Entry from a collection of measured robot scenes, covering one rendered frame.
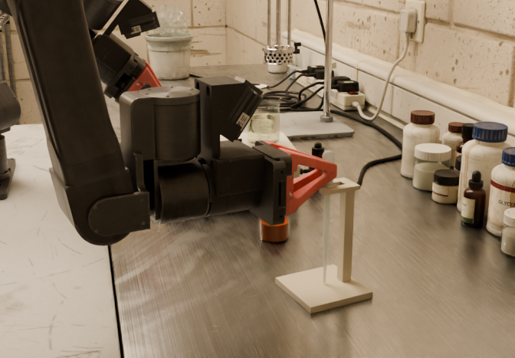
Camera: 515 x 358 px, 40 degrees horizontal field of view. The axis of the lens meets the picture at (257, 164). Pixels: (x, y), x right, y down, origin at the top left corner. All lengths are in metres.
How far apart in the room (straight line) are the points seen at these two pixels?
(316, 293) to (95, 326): 0.24
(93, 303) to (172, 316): 0.09
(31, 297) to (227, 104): 0.33
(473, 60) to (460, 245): 0.50
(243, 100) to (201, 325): 0.24
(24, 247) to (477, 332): 0.56
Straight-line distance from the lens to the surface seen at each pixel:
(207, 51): 3.53
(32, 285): 0.86
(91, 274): 0.87
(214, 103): 0.66
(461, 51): 1.41
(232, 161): 0.67
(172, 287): 0.83
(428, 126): 1.20
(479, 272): 0.89
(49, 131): 0.63
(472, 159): 1.04
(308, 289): 0.80
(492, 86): 1.32
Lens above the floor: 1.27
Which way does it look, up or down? 17 degrees down
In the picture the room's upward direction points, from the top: straight up
